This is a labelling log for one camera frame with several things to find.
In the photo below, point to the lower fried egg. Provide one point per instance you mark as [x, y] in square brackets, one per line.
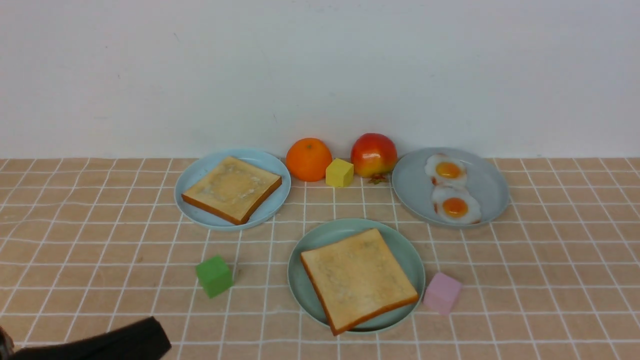
[455, 205]

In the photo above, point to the green cube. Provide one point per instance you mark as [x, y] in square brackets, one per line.
[214, 276]

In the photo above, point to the light blue bread plate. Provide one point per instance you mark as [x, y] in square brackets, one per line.
[255, 157]

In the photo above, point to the grey-blue egg plate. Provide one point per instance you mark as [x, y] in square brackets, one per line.
[484, 182]

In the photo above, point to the orange fruit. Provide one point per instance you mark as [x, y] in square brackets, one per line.
[308, 159]

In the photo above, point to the rear fried egg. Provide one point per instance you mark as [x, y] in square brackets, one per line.
[442, 169]

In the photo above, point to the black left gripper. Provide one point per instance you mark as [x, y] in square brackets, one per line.
[144, 339]

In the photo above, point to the fried egg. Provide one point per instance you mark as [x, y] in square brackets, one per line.
[455, 205]
[442, 169]

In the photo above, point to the pink cube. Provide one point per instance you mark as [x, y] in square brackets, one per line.
[442, 293]

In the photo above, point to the red apple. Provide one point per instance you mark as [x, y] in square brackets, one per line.
[373, 156]

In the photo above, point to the yellow cube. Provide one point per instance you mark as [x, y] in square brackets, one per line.
[339, 174]

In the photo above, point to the teal centre plate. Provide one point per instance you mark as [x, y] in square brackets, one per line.
[400, 240]

